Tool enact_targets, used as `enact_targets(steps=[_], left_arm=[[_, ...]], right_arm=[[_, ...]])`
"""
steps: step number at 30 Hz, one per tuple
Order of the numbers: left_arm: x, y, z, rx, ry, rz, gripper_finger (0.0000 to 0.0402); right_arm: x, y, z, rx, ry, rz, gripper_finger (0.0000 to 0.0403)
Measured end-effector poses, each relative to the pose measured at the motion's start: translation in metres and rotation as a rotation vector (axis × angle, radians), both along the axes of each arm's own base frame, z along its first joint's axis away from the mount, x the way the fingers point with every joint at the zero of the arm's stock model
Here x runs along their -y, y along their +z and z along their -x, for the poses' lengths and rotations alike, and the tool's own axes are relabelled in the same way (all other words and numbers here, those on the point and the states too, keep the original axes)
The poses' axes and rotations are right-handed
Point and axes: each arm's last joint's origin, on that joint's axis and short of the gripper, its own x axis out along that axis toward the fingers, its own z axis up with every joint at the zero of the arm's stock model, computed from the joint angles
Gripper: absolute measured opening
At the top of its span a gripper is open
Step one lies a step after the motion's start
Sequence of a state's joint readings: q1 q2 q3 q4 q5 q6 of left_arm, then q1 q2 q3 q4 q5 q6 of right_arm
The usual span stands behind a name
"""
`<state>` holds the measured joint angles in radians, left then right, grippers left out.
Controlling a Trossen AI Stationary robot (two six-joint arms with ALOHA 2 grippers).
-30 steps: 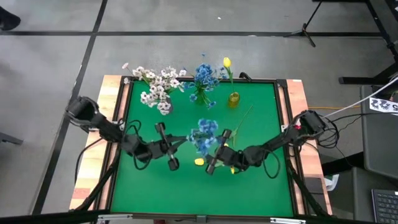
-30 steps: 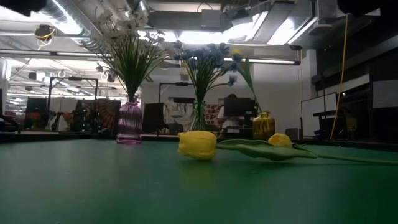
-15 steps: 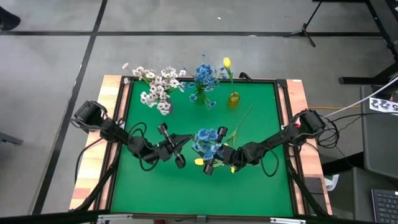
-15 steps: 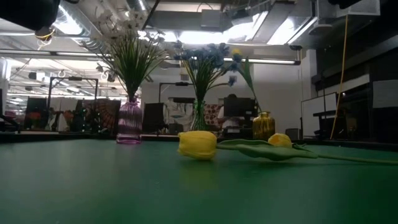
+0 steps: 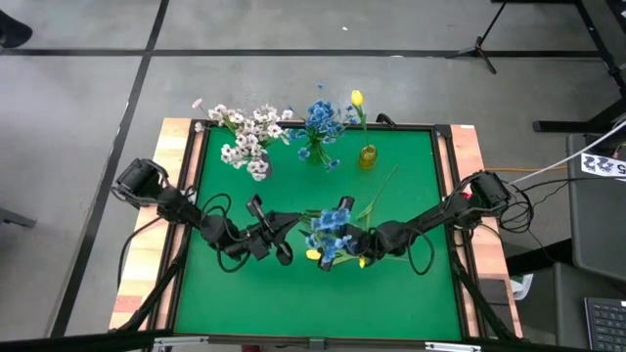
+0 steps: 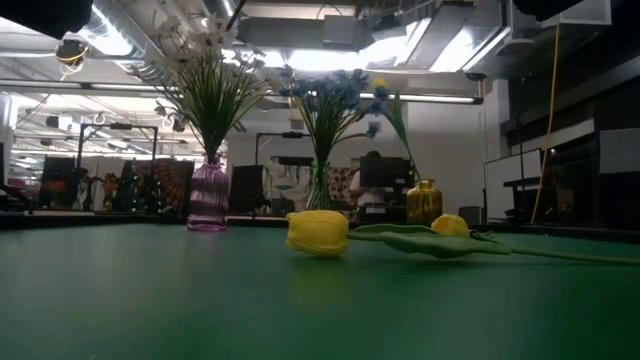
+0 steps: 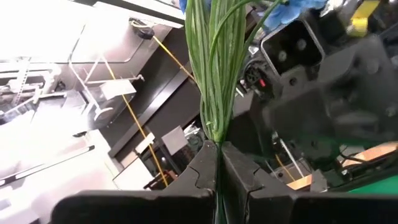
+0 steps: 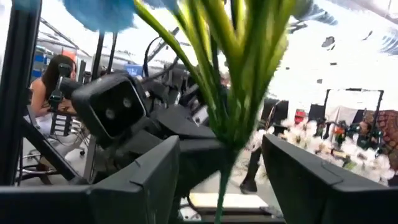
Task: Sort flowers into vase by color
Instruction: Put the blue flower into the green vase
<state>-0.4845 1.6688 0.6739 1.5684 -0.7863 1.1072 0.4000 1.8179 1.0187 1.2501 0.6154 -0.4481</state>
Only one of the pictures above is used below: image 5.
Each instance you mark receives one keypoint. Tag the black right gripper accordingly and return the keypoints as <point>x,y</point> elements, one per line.
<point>371,242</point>

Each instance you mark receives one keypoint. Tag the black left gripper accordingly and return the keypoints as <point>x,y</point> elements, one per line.
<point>264,239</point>

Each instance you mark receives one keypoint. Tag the yellow artificial tulip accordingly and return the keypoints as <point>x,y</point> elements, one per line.
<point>313,254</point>
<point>357,98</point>
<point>367,211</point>

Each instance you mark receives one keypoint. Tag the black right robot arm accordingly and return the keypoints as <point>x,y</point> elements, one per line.
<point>430,220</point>

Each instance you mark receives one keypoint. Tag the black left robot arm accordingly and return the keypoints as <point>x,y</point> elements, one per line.
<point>181,207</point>

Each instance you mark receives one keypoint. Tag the purple glass vase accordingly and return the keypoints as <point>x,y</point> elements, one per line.
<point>269,172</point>

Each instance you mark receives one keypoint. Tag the green glass vase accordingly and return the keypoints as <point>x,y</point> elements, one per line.
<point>315,157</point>

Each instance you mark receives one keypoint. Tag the yellow glass vase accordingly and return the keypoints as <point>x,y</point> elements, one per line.
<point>368,157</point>

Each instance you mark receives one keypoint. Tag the green table mat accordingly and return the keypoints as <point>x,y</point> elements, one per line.
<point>293,303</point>

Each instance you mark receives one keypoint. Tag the white crumpled bag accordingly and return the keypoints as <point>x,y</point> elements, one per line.
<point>523,286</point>

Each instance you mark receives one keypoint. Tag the grey desk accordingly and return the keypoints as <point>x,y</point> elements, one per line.
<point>569,313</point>
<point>596,220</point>

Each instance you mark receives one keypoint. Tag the black tripod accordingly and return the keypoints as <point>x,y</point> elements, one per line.
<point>477,49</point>

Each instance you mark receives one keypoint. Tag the black metal stand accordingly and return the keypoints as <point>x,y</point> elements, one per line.
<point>562,126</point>

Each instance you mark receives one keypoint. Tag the white number tag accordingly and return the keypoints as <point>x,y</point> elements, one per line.
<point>599,165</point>

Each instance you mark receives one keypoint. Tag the black keyboard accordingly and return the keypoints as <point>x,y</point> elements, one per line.
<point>606,325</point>

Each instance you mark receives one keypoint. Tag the grey furniture foot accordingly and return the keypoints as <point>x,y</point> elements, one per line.
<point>14,217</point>

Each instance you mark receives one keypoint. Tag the person's shoe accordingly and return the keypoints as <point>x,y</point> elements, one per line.
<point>12,31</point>

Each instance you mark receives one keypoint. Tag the black frame strut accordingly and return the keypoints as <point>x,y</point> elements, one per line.
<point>481,303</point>
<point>156,293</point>

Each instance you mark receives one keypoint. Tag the silver metal bracket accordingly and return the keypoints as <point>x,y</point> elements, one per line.
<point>452,347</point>
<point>181,340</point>

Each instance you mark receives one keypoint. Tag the black frame bar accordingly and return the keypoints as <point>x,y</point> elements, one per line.
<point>73,342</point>

